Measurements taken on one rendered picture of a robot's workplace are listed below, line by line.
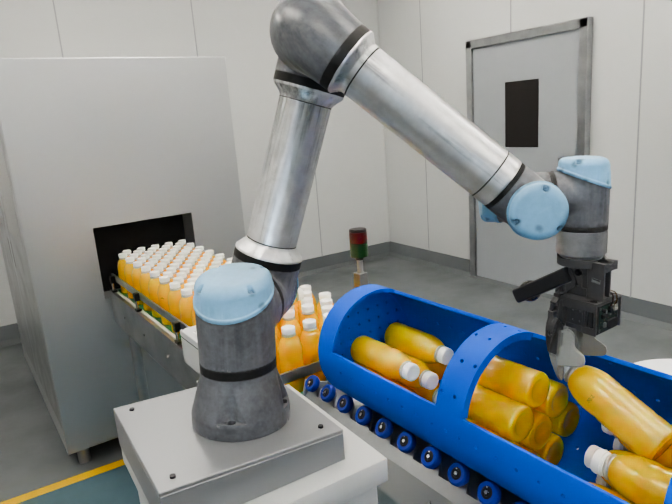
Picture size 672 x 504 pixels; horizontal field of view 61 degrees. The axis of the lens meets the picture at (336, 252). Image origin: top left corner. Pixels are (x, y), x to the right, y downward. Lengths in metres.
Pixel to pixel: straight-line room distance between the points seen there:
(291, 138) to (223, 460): 0.48
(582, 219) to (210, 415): 0.62
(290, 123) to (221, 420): 0.45
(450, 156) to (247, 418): 0.46
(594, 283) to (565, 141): 4.03
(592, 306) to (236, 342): 0.53
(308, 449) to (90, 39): 4.93
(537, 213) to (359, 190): 5.82
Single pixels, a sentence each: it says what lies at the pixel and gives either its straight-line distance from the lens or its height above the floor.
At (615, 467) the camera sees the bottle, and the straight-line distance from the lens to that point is 0.99.
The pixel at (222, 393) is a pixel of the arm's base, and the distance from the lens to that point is 0.86.
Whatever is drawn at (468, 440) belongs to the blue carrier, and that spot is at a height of 1.08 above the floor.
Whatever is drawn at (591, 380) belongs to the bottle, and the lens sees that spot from 1.02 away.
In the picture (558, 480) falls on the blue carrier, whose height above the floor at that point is 1.10.
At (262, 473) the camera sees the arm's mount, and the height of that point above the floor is 1.18.
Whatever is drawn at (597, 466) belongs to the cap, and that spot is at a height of 1.10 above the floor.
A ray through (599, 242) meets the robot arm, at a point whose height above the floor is 1.43.
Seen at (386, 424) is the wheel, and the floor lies 0.97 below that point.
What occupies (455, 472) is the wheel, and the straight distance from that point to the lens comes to 1.20.
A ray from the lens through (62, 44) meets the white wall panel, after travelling 5.49.
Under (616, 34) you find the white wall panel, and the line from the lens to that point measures 4.80.
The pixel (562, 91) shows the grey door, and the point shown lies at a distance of 4.98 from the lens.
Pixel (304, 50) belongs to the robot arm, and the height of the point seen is 1.73.
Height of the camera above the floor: 1.65
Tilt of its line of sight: 13 degrees down
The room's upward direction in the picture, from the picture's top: 4 degrees counter-clockwise
